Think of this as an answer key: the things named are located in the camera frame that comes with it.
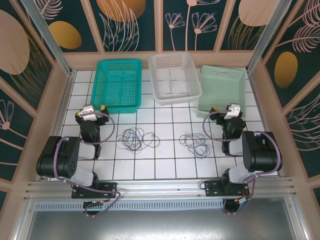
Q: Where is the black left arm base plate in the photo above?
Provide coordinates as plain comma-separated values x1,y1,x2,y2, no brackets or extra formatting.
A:
71,181,118,200

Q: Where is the aluminium corner post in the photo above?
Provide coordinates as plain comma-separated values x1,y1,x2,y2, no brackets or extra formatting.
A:
20,0,77,77
245,0,293,72

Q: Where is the white plastic basket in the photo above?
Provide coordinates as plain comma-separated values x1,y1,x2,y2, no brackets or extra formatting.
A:
147,52,203,106

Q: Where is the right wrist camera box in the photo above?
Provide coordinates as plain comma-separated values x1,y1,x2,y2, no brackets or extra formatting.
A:
224,103,242,120

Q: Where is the light green plastic basket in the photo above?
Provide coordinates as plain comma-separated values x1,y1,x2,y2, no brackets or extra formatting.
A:
196,64,247,120

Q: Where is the small controller board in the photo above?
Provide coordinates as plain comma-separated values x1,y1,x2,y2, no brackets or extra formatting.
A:
223,197,251,215
83,199,111,218

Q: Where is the thin dark navy cable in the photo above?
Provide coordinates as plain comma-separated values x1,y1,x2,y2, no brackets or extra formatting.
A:
181,132,209,151
122,126,161,152

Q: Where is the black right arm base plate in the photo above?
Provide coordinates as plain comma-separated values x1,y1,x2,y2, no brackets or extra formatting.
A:
204,179,251,198

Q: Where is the grey metal sheet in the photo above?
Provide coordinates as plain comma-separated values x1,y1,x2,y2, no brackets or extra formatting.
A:
24,209,298,240

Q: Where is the teal plastic basket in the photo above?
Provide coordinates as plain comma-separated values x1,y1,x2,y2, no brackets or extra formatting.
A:
90,58,143,115

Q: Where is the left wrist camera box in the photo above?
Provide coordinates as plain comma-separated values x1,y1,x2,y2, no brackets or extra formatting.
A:
79,104,101,120

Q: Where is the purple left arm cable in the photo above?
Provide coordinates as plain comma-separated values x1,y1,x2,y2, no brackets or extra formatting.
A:
53,111,122,218

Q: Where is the aluminium mounting rail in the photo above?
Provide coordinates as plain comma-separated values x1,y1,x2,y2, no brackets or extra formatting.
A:
23,176,298,201

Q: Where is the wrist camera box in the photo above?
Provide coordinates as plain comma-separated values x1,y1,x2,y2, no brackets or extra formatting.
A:
224,103,242,120
79,104,101,120

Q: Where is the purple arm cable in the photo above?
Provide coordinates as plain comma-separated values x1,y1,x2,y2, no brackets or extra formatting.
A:
202,108,283,216
53,111,122,218

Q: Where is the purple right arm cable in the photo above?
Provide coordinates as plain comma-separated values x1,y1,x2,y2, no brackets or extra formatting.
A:
202,108,283,216

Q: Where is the white slotted cable duct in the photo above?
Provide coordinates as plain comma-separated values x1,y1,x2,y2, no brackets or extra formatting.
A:
33,201,226,212

